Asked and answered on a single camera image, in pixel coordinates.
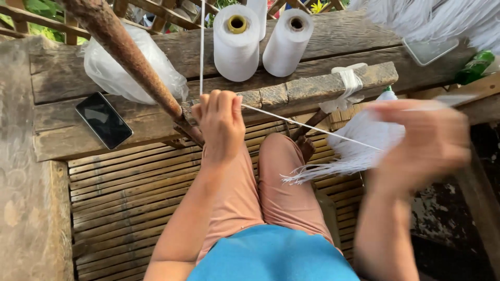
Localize person's left hand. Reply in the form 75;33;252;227
191;90;246;157

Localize person's right hand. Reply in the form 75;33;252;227
365;99;472;194

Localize white twine strand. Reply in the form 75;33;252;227
199;0;385;152

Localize weathered wooden bench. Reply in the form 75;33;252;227
28;10;479;162

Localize white thread cone yellow core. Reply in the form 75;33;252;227
213;4;261;82

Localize white thread cone brown core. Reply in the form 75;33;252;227
262;9;315;78

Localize wooden beam with notches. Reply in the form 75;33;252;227
180;61;399;126

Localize clear plastic bag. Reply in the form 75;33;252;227
78;21;190;105

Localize person's foot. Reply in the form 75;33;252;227
295;135;316;164

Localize rusty metal pole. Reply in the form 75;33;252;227
59;0;205;147

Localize person's pink trousers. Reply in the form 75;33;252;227
195;133;344;266

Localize black smartphone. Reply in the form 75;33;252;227
75;92;134;150

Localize bamboo slat platform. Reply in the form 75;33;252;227
67;102;368;281

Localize bamboo railing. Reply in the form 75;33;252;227
0;0;348;45

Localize white fringe tassel bundle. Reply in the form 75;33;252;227
280;91;407;186

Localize person's blue shirt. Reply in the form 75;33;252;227
187;224;361;281

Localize clear plastic container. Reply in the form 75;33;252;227
402;37;460;67

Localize white fringe heap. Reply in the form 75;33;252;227
348;0;500;53

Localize green bottle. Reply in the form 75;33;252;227
455;50;496;86

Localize white string bundle tied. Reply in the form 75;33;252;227
318;63;368;114

